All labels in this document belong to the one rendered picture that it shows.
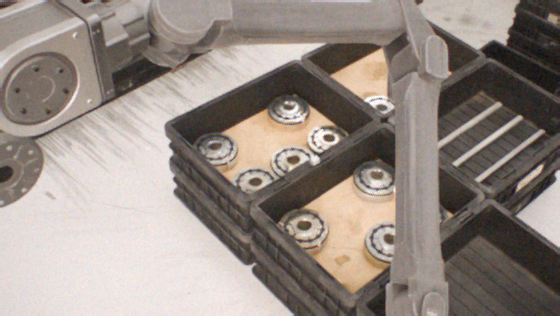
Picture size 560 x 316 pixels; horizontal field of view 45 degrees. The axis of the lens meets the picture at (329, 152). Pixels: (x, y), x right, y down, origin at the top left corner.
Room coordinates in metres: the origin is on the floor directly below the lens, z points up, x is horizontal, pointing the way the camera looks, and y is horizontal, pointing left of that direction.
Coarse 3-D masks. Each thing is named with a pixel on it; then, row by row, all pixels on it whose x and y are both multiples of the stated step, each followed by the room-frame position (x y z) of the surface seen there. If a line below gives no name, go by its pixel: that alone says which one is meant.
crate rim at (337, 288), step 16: (384, 128) 1.15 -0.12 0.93; (352, 144) 1.08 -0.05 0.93; (320, 160) 1.02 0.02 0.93; (304, 176) 0.97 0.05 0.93; (272, 192) 0.91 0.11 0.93; (480, 192) 0.98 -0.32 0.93; (256, 208) 0.87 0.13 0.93; (464, 208) 0.93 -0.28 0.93; (272, 224) 0.83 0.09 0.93; (448, 224) 0.88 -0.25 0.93; (288, 240) 0.80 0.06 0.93; (304, 256) 0.76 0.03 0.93; (320, 272) 0.73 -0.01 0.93; (336, 288) 0.70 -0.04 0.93; (368, 288) 0.71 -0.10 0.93; (352, 304) 0.68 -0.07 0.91
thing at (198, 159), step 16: (288, 64) 1.34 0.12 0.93; (304, 64) 1.35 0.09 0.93; (256, 80) 1.26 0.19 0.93; (320, 80) 1.29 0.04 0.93; (224, 96) 1.19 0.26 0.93; (192, 112) 1.13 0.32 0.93; (368, 112) 1.19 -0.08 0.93; (368, 128) 1.14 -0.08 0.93; (176, 144) 1.04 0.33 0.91; (336, 144) 1.07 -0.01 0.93; (192, 160) 1.00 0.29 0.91; (208, 176) 0.96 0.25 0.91; (224, 176) 0.94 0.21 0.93; (288, 176) 0.96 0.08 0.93; (240, 192) 0.90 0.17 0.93; (256, 192) 0.91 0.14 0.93
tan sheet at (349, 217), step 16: (352, 176) 1.08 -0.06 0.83; (336, 192) 1.02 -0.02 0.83; (352, 192) 1.03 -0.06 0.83; (320, 208) 0.97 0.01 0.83; (336, 208) 0.98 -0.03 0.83; (352, 208) 0.98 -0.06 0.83; (368, 208) 0.99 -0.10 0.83; (384, 208) 0.99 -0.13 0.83; (336, 224) 0.93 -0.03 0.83; (352, 224) 0.94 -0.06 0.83; (368, 224) 0.94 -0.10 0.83; (336, 240) 0.89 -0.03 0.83; (352, 240) 0.89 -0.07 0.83; (320, 256) 0.84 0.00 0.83; (336, 256) 0.85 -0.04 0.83; (352, 256) 0.85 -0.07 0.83; (336, 272) 0.81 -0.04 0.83; (352, 272) 0.81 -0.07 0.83; (368, 272) 0.82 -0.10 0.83; (352, 288) 0.77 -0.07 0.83
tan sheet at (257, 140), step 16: (240, 128) 1.20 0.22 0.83; (256, 128) 1.20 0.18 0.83; (272, 128) 1.21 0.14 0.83; (304, 128) 1.22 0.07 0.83; (240, 144) 1.14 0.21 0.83; (256, 144) 1.15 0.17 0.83; (272, 144) 1.15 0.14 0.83; (288, 144) 1.16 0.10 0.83; (304, 144) 1.17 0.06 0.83; (240, 160) 1.09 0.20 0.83; (256, 160) 1.10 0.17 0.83
